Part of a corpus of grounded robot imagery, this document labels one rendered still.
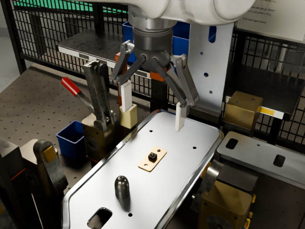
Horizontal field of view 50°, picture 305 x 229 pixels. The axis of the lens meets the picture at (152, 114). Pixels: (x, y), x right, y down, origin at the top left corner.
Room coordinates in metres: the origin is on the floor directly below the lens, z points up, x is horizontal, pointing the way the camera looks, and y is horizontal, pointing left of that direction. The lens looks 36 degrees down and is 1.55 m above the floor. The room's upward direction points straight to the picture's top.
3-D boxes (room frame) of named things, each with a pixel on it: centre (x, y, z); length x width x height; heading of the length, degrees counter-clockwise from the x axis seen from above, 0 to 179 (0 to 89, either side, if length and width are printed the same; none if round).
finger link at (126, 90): (0.62, 0.06, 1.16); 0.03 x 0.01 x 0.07; 149
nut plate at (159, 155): (0.58, 0.00, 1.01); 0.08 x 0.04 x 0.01; 149
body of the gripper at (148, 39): (0.58, 0.00, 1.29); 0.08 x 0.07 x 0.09; 59
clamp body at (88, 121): (0.67, 0.15, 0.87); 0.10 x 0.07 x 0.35; 59
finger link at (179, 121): (0.55, -0.06, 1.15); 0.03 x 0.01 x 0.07; 149
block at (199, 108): (0.80, -0.15, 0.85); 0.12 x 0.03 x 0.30; 59
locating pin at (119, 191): (0.47, 0.07, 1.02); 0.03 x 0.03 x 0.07
